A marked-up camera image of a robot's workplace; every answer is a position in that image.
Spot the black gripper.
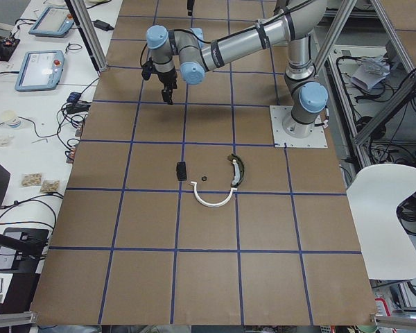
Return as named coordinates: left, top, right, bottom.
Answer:
left=157, top=0, right=194, bottom=105

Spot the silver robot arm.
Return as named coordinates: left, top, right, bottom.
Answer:
left=141, top=0, right=328, bottom=138

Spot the black power adapter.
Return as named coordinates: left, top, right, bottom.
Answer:
left=93, top=19, right=114, bottom=31

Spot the black brake pad plate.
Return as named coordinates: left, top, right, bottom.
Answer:
left=176, top=161, right=187, bottom=182

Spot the far blue teach pendant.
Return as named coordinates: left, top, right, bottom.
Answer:
left=28, top=6, right=74, bottom=38

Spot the blue teach pendant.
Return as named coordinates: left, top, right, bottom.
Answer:
left=15, top=50, right=64, bottom=92
left=28, top=6, right=74, bottom=38

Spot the olive brake shoe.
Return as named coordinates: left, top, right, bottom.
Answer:
left=227, top=153, right=245, bottom=188

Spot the near blue teach pendant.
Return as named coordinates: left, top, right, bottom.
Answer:
left=15, top=50, right=64, bottom=92

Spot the white tape roll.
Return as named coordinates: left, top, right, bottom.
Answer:
left=1, top=110, right=21, bottom=128

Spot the white chair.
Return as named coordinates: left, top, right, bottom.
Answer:
left=347, top=164, right=416, bottom=280

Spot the aluminium frame post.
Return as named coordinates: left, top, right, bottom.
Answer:
left=65, top=0, right=108, bottom=73

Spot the white curved plastic bracket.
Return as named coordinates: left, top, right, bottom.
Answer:
left=190, top=181, right=237, bottom=208

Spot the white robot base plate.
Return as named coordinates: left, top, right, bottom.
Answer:
left=270, top=105, right=328, bottom=149

